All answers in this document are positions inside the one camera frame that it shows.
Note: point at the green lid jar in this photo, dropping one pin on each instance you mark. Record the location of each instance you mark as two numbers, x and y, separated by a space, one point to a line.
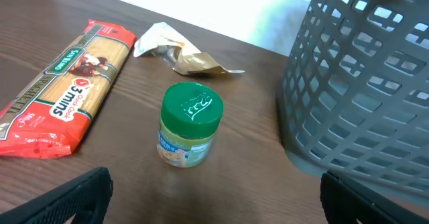
189 118

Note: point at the red spaghetti packet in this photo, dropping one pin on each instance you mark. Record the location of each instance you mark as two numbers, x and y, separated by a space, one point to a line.
49 118

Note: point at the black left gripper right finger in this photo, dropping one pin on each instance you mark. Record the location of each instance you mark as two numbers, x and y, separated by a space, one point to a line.
346 201

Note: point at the grey plastic basket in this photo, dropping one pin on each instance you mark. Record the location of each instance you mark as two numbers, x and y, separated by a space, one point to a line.
355 92

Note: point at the beige pouch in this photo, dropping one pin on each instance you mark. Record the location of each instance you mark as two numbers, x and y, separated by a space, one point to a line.
163 41

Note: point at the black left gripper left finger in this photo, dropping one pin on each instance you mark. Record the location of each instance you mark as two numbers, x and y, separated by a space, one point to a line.
85 199

